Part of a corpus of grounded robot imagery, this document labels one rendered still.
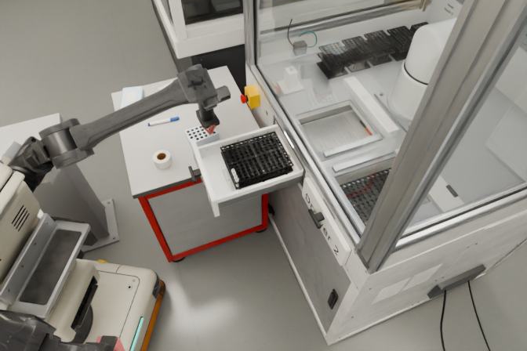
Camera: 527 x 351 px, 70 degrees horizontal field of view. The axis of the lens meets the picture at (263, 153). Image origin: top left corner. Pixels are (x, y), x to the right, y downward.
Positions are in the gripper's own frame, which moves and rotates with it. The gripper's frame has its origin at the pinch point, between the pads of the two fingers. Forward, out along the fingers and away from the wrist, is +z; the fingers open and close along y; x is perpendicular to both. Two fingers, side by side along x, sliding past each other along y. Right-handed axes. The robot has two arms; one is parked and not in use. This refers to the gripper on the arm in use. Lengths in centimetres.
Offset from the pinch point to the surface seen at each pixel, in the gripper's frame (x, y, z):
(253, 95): -21.4, 1.4, -9.4
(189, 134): 7.9, 4.3, 2.0
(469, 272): -81, -90, 48
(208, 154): 6.2, -13.9, -3.4
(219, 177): 6.6, -25.1, -2.4
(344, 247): -15, -72, -12
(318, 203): -16, -55, -11
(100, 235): 66, 24, 77
